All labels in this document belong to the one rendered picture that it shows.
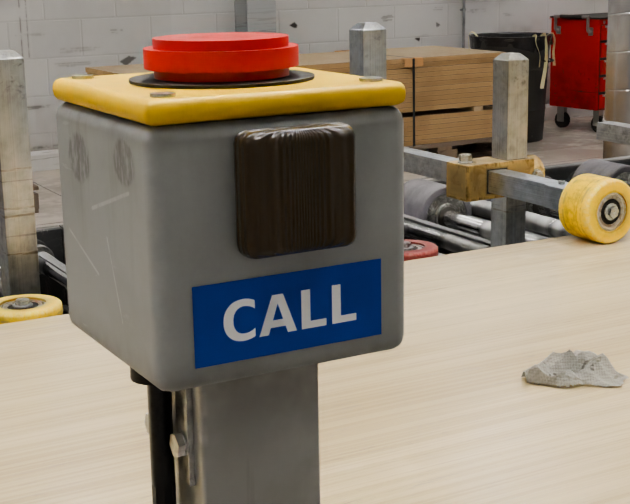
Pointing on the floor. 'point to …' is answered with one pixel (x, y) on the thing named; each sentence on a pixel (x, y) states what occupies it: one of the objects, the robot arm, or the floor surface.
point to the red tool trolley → (579, 65)
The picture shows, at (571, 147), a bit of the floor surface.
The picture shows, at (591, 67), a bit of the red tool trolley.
